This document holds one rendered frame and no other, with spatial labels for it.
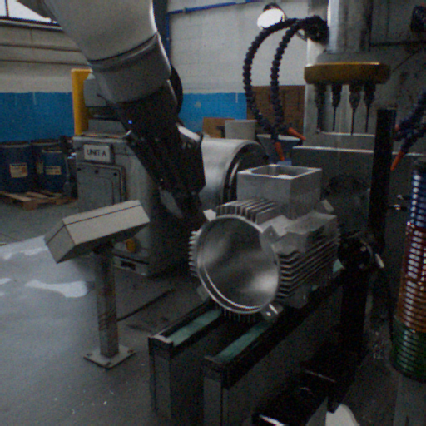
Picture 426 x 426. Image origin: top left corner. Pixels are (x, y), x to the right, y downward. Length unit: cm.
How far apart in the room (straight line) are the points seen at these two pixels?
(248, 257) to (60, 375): 39
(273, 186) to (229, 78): 671
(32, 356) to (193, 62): 719
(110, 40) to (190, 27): 745
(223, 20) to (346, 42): 659
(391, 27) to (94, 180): 84
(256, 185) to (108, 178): 57
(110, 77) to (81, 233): 29
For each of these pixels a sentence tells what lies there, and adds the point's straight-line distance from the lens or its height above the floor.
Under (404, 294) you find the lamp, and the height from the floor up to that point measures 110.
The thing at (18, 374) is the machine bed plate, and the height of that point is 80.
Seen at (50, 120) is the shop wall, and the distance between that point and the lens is 709.
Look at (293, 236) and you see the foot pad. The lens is 68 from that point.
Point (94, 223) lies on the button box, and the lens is 76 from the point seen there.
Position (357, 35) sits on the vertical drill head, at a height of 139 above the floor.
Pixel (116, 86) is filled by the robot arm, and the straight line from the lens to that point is 55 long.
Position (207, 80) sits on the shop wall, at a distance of 767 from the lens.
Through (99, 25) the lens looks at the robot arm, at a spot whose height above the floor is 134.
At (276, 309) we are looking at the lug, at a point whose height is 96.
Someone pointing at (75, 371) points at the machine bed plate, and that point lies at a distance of 87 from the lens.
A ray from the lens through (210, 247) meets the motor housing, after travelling 77.
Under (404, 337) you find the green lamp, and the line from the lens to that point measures 44.
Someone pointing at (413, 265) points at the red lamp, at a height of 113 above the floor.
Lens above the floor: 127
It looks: 15 degrees down
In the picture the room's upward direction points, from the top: straight up
